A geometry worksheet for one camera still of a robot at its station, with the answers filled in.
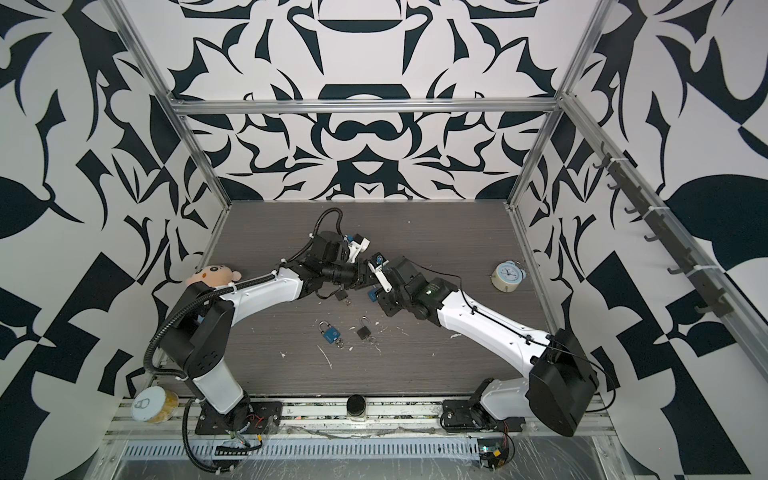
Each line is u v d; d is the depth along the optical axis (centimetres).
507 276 96
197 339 46
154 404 71
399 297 61
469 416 67
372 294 95
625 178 64
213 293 49
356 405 67
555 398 39
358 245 82
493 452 71
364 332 88
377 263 71
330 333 87
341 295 96
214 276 91
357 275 74
